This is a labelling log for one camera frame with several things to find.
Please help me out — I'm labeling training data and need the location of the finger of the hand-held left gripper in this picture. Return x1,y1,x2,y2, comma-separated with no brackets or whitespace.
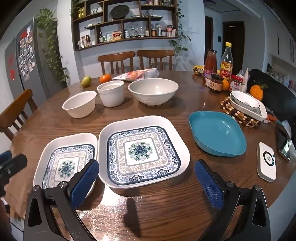
0,154,28,183
0,150,12,165

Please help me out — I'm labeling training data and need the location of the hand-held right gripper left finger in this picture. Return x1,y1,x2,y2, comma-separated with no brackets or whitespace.
23,159,100,241

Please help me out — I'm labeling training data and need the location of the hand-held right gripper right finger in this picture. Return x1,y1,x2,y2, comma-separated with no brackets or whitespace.
194,159,271,241

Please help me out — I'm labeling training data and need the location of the small patterned square plate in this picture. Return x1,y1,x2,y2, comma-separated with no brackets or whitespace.
33,133,99,201

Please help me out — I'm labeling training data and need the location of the blue plate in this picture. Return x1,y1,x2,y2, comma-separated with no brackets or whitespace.
188,111,247,157

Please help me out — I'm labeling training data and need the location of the large patterned square plate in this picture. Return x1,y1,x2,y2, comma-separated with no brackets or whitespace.
98,115,191,189

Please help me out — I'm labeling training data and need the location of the small white bowl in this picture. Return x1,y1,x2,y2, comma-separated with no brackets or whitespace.
62,91,97,118

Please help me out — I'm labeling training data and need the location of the white cylindrical bowl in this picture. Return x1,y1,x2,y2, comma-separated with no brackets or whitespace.
97,81,125,108

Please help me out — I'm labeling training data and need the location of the large white bowl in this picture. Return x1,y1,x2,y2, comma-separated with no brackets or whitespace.
128,78,179,107

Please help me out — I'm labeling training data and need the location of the wooden chair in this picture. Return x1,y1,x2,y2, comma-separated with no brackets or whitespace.
137,49,175,71
0,89,38,142
98,51,136,75

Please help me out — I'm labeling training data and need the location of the white rounded device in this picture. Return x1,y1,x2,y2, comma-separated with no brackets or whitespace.
257,142,277,182

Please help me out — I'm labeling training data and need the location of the wooden beaded trivet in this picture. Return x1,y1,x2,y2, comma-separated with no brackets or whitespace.
220,96,262,128

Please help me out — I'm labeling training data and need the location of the black smartphone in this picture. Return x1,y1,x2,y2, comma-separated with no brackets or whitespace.
275,125,292,161

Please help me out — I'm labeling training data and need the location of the grey fridge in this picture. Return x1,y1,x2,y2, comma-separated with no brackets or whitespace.
5,17,67,100

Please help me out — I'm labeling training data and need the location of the white serving dish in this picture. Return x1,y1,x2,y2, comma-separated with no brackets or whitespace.
229,90,268,121

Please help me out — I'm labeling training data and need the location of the cluster of fridge magnets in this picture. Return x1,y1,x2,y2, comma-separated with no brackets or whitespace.
18,25,35,81

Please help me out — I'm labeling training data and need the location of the dark sauce jar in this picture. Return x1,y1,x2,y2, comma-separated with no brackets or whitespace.
210,74,224,93

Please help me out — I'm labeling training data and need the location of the green pear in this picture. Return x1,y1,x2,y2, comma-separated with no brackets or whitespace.
80,76,92,88

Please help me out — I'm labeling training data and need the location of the red label jar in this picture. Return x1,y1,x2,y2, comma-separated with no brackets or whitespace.
229,75,244,92

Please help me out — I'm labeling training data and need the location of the orange persimmon with leaf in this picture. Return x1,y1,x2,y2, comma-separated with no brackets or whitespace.
249,84,269,101

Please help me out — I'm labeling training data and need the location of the black bag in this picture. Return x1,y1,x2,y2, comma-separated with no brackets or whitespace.
247,69,296,121

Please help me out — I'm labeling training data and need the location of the yellow cap vinegar bottle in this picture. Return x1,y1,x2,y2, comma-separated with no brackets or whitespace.
220,42,233,80

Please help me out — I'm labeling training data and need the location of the red sauce bottle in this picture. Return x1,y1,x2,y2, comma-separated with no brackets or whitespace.
204,49,218,78

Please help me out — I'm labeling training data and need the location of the white and pink snack bag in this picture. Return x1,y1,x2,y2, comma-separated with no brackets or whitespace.
112,69,160,81

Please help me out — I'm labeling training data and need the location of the green vine plant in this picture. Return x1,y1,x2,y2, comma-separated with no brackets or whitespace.
170,0,191,59
69,0,81,16
35,9,70,86

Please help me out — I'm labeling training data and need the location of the dark wooden door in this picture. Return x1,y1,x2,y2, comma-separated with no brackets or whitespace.
223,21,245,67

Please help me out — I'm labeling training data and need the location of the row of condiment jars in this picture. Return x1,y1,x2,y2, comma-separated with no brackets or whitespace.
80,23,178,48

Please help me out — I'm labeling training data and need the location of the clear glass plate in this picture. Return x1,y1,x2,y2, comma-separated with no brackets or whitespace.
126,21,144,37

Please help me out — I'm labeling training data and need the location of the dark round decorative plate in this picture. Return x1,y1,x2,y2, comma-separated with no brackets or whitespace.
110,5,130,19

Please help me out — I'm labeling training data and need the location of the dark wooden wall shelf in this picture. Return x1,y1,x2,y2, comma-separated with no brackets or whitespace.
70,0,179,52

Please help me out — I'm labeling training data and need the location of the white wall cabinet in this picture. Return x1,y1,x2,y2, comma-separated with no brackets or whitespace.
268,28,296,67

